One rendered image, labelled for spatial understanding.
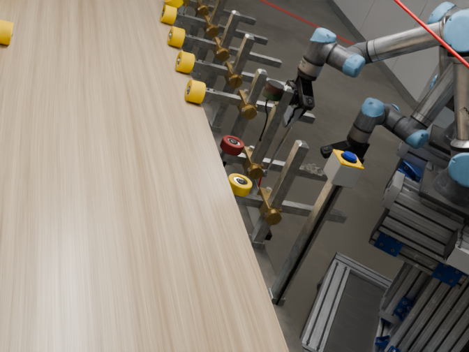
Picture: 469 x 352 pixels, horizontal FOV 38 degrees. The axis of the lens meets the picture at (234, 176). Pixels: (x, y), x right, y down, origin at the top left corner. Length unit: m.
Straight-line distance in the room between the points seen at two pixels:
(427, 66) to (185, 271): 5.08
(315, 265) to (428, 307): 0.97
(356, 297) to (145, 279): 1.71
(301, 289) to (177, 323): 1.91
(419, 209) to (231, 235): 0.78
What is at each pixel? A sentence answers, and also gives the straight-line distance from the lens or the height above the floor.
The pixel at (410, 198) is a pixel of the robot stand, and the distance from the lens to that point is 2.42.
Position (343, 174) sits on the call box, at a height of 1.19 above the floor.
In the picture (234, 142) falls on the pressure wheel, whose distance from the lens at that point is 2.38.
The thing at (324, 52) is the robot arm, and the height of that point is 1.31.
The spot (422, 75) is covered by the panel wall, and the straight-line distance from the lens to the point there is 6.60.
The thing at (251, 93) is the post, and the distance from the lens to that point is 2.53.
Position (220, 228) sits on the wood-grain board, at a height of 0.90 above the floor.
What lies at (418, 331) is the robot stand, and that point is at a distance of 2.92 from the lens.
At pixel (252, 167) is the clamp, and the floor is 0.86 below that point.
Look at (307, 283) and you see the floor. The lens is 3.50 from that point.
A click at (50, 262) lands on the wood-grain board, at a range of 1.62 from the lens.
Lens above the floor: 1.94
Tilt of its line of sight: 28 degrees down
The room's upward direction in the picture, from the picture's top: 24 degrees clockwise
